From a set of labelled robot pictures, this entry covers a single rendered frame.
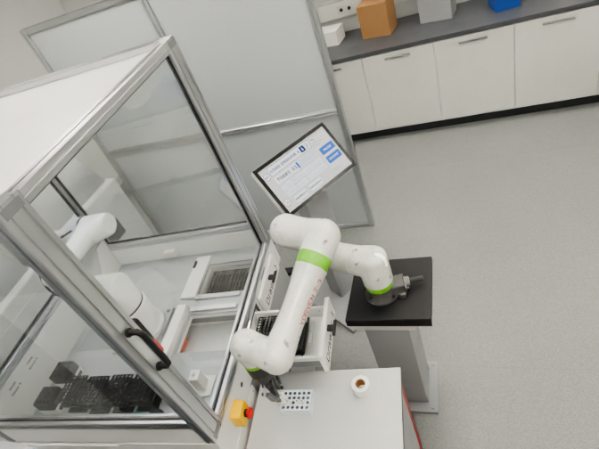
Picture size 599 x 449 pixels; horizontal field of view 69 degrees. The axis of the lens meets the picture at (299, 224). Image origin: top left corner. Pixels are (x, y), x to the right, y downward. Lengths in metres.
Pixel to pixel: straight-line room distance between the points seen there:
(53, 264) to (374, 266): 1.16
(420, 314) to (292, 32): 1.81
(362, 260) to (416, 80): 2.72
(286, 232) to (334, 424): 0.73
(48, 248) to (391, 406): 1.24
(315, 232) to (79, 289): 0.73
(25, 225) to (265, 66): 2.17
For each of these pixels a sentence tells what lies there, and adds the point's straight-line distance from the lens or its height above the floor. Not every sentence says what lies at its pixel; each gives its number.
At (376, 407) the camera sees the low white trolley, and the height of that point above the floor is 0.76.
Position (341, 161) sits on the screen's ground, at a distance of 2.49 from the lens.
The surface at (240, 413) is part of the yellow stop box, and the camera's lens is 1.75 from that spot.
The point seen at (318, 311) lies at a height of 0.87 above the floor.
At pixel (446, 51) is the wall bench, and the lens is 4.19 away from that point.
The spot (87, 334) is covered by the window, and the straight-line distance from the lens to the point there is 1.32.
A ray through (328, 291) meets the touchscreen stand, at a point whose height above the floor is 0.04.
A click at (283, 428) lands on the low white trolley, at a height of 0.76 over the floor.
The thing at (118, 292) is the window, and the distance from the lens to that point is 1.29.
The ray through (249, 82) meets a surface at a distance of 3.08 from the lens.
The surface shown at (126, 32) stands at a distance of 3.32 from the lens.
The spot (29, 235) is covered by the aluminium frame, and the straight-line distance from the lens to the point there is 1.09.
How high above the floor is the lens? 2.31
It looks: 37 degrees down
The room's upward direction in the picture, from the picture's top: 23 degrees counter-clockwise
